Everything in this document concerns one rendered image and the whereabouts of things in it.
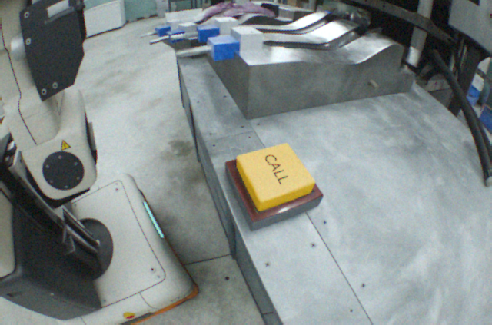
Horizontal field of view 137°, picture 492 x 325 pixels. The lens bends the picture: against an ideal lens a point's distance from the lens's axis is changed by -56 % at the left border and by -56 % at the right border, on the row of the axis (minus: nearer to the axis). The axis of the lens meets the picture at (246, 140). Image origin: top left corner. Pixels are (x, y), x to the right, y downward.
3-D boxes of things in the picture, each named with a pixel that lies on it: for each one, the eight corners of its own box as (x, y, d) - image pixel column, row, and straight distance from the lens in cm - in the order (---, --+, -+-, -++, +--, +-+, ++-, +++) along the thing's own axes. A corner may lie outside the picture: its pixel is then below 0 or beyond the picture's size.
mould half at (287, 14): (191, 59, 57) (189, 18, 54) (160, 41, 80) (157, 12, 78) (310, 37, 89) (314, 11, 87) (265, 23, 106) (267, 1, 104)
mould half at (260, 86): (246, 121, 33) (250, 31, 27) (207, 61, 55) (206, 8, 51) (409, 91, 68) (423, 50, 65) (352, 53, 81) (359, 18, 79)
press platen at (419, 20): (425, 64, 88) (436, 21, 88) (268, -2, 180) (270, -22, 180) (461, 71, 168) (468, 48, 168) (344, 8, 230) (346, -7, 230)
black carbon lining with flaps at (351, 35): (269, 59, 36) (274, 4, 34) (237, 35, 51) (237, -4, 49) (386, 59, 61) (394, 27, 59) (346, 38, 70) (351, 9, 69)
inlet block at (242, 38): (178, 76, 33) (174, 41, 31) (175, 64, 37) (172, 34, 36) (260, 64, 36) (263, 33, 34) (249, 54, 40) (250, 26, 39)
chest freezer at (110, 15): (127, 23, 772) (124, -2, 765) (122, 28, 697) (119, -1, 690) (87, 35, 814) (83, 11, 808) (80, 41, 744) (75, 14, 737)
